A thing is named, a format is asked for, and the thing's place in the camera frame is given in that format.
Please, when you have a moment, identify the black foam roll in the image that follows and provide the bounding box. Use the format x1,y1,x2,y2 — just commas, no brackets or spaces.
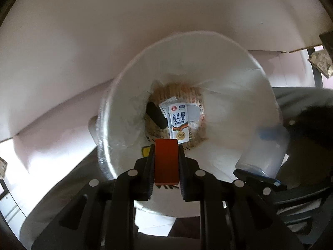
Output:
146,102,168,129

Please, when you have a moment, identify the white milk carton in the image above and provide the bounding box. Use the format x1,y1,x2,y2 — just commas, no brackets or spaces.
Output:
159,96,190,144

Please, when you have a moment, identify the white trash bin with bag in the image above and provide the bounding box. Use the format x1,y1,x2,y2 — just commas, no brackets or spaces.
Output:
96,30,283,218

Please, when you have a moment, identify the red block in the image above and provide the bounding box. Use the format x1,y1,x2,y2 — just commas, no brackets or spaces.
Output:
154,139,179,186

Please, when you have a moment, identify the clear plastic cup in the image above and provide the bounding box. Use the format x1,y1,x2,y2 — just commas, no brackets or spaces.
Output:
235,124,290,178

